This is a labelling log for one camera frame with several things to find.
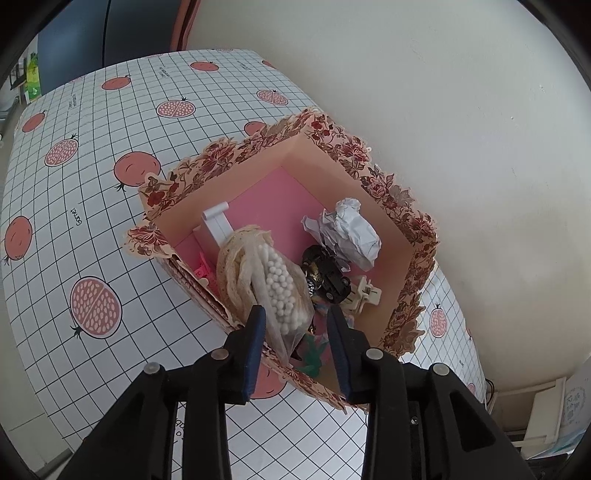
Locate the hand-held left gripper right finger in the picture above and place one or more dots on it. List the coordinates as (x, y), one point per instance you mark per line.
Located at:
(341, 355)

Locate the green packet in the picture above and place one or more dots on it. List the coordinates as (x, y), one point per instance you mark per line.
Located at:
(33, 78)

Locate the pink plastic hair clip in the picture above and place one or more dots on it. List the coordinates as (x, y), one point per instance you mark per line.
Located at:
(204, 270)

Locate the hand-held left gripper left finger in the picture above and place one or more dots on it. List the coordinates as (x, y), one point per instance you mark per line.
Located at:
(251, 350)

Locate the white frame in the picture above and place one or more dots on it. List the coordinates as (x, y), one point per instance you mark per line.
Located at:
(547, 415)

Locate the white toy bed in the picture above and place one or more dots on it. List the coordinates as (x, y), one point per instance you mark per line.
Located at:
(217, 228)

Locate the desktop with pomegranate grid cloth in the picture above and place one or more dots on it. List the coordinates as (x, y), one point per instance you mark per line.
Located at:
(115, 230)

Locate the pink curtain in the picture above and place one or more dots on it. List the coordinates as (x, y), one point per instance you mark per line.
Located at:
(184, 23)

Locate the black toy car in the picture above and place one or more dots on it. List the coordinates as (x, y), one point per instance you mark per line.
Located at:
(330, 277)

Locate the white paper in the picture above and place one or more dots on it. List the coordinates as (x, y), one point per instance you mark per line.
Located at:
(351, 235)

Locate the beige plastic hair clip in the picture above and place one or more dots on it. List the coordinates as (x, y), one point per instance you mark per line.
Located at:
(367, 295)

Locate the bag of white beads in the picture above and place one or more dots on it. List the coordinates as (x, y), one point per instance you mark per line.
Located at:
(281, 290)

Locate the green plastic toy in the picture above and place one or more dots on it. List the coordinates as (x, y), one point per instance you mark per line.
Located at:
(314, 357)

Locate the cream lace cloth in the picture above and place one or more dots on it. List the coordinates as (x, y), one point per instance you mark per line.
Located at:
(235, 272)

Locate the dark cabinet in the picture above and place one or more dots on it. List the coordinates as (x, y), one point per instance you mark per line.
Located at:
(101, 37)

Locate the pink floral paper box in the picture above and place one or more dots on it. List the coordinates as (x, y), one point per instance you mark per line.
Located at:
(277, 198)

